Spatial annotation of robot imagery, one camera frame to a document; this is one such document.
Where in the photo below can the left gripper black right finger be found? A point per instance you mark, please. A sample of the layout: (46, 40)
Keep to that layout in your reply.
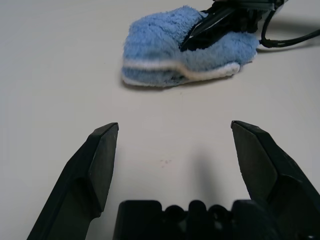
(270, 170)

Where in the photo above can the blue terry rag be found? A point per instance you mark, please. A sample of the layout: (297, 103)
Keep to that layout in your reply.
(155, 45)

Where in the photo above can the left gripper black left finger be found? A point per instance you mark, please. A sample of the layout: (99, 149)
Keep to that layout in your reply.
(82, 180)

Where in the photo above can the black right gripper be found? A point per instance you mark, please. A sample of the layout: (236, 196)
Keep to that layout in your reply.
(247, 17)

